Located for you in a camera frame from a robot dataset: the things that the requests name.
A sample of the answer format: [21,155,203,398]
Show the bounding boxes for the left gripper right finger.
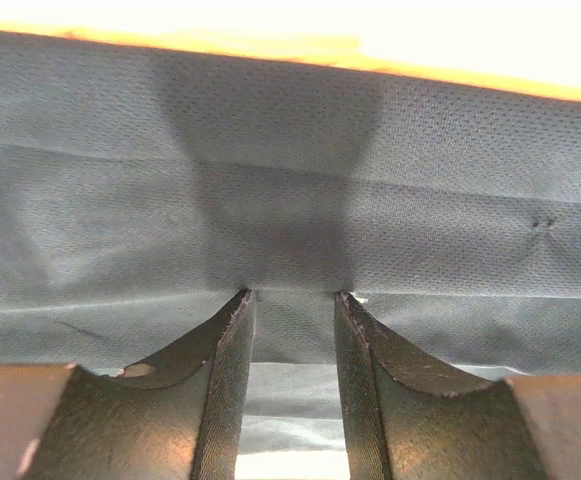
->
[334,293,547,479]

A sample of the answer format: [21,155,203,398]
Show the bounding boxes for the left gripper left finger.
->
[20,290,255,479]

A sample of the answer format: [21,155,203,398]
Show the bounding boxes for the black t shirt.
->
[0,27,581,456]

